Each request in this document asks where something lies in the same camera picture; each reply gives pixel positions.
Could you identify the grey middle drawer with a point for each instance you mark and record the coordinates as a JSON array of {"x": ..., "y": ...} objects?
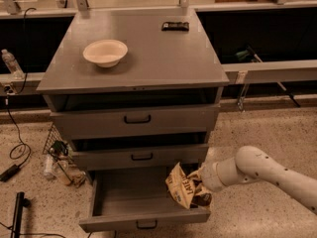
[{"x": 140, "y": 157}]

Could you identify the grey bottom drawer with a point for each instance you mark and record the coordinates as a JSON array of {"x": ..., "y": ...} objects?
[{"x": 136, "y": 199}]

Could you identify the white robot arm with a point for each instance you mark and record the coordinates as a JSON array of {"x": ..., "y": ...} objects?
[{"x": 251, "y": 164}]

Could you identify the black stand bar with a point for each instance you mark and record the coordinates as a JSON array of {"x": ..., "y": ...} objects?
[{"x": 20, "y": 203}]

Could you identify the brown chip bag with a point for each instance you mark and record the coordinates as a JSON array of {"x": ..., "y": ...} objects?
[{"x": 180, "y": 187}]

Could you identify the grey drawer cabinet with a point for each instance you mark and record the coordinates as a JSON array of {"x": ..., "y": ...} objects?
[{"x": 161, "y": 68}]

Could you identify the grey drawer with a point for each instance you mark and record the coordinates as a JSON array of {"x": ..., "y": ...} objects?
[
  {"x": 136, "y": 199},
  {"x": 93, "y": 124},
  {"x": 140, "y": 157}
]

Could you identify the black snack bar wrapper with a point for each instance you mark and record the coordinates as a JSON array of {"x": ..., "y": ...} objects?
[{"x": 175, "y": 26}]

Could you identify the clear bottle on floor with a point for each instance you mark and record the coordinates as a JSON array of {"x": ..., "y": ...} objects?
[{"x": 48, "y": 171}]

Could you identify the clear plastic water bottle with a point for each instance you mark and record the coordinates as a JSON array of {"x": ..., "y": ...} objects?
[{"x": 12, "y": 65}]

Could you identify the grey top drawer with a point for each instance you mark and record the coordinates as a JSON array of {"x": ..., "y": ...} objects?
[{"x": 93, "y": 124}]

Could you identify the white bowl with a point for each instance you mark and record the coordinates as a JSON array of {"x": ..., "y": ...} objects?
[{"x": 105, "y": 53}]

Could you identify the wire mesh basket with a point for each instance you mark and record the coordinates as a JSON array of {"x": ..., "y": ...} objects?
[{"x": 55, "y": 146}]

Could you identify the black power adapter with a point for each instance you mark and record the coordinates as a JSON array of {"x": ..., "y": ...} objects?
[{"x": 9, "y": 173}]

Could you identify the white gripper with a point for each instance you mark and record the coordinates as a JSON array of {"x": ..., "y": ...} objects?
[{"x": 209, "y": 177}]

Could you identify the green handled tool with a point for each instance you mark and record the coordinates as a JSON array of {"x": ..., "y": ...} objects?
[{"x": 249, "y": 52}]

